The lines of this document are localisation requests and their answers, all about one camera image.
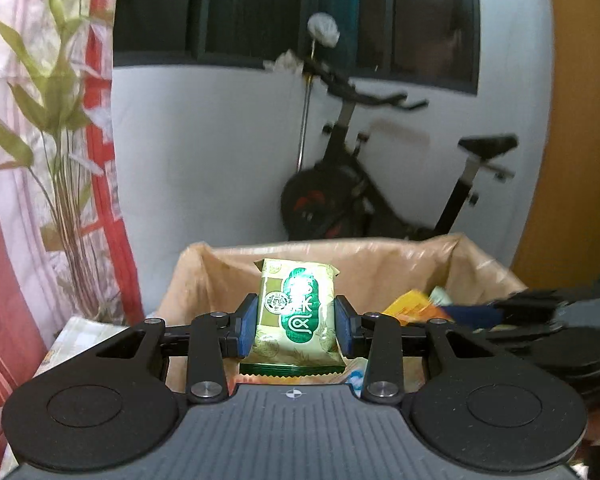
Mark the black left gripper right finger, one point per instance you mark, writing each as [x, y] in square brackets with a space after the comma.
[349, 330]

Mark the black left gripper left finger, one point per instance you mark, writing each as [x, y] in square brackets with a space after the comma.
[242, 329]

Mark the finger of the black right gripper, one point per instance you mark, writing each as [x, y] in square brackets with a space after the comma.
[510, 333]
[547, 297]

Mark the gold green snack packet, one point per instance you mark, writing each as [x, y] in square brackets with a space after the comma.
[296, 329]

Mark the panda bread package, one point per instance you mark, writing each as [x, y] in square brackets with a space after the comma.
[354, 375]

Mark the cardboard box with plastic liner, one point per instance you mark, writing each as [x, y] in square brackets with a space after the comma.
[372, 273]

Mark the yellow orange snack packet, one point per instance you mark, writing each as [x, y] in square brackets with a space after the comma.
[414, 307]

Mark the orange wooden door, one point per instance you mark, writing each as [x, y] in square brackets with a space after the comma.
[561, 242]

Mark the black exercise bike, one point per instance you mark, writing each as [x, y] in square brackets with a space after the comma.
[361, 186]

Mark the plaid flower tablecloth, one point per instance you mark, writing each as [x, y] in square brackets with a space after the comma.
[77, 336]

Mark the dark window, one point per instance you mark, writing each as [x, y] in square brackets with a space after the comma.
[430, 42]

